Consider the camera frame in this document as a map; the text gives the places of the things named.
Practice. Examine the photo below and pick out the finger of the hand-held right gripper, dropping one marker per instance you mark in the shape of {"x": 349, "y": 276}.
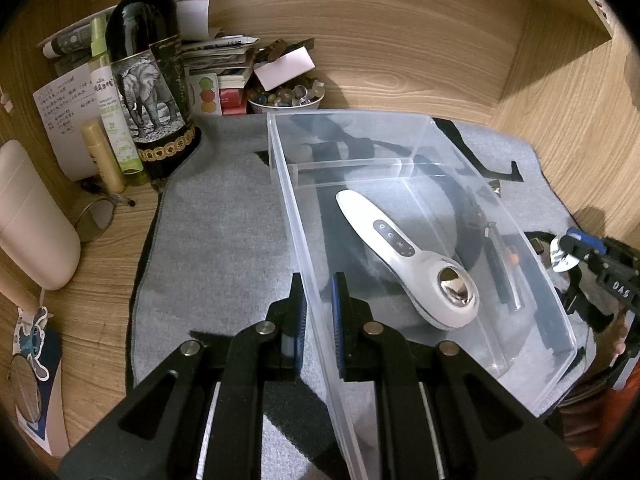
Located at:
{"x": 585, "y": 242}
{"x": 570, "y": 265}

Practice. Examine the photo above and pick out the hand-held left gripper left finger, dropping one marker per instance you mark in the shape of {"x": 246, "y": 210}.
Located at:
{"x": 300, "y": 325}

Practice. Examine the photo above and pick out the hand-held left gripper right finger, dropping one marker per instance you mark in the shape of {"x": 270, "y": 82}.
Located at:
{"x": 341, "y": 332}

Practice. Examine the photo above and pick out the black orange lighter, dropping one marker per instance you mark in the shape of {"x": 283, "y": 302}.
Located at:
{"x": 536, "y": 242}

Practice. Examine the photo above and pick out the clear plastic storage box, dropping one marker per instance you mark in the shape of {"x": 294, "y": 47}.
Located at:
{"x": 300, "y": 210}

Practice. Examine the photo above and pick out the person's right hand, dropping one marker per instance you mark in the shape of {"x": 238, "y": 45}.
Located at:
{"x": 627, "y": 335}

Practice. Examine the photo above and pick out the white handheld massager device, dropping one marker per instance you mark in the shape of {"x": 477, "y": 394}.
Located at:
{"x": 400, "y": 250}

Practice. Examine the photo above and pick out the small metal object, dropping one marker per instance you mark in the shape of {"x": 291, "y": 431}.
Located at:
{"x": 496, "y": 187}

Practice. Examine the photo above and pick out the grey mat with black pattern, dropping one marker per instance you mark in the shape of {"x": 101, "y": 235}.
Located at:
{"x": 225, "y": 220}

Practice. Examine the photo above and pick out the person's clothing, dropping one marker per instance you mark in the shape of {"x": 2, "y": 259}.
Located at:
{"x": 595, "y": 410}

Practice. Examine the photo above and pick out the white ceramic bowl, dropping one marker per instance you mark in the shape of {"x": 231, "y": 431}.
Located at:
{"x": 280, "y": 106}

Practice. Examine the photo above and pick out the small round mirror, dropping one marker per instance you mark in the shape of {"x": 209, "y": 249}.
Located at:
{"x": 95, "y": 220}

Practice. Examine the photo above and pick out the white bowl of small items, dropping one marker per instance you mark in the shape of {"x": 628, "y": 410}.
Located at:
{"x": 285, "y": 92}

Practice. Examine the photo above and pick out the small red box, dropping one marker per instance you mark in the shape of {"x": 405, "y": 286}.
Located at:
{"x": 232, "y": 100}

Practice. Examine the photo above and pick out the traffic light picture card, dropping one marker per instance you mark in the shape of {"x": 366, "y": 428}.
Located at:
{"x": 205, "y": 95}

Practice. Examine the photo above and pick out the small white cardboard box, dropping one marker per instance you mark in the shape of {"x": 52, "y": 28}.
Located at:
{"x": 285, "y": 67}

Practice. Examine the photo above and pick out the gold lip balm tube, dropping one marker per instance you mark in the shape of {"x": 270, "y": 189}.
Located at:
{"x": 100, "y": 155}

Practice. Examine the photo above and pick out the blue white card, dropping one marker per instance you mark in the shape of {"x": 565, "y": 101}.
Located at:
{"x": 50, "y": 410}

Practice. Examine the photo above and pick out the blue cartoon sticker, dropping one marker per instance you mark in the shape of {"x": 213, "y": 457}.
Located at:
{"x": 32, "y": 335}

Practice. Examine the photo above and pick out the stack of booklets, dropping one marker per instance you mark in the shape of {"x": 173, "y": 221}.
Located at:
{"x": 220, "y": 55}

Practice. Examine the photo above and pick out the green white spray bottle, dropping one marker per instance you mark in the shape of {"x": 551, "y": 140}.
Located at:
{"x": 112, "y": 110}

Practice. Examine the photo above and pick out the beige rounded container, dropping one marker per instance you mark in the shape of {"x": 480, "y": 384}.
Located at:
{"x": 30, "y": 210}

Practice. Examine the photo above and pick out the white paper sheet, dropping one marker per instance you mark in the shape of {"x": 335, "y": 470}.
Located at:
{"x": 192, "y": 17}

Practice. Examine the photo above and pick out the white handwritten paper note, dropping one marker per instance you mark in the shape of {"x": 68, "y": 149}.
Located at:
{"x": 55, "y": 110}

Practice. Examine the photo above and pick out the dark elephant label wine bottle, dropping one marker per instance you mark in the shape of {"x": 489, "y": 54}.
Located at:
{"x": 145, "y": 25}

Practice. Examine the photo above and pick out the rolled newspaper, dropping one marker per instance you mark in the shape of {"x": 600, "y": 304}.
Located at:
{"x": 65, "y": 42}

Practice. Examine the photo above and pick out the white wall hook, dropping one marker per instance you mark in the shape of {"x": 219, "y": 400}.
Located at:
{"x": 5, "y": 102}

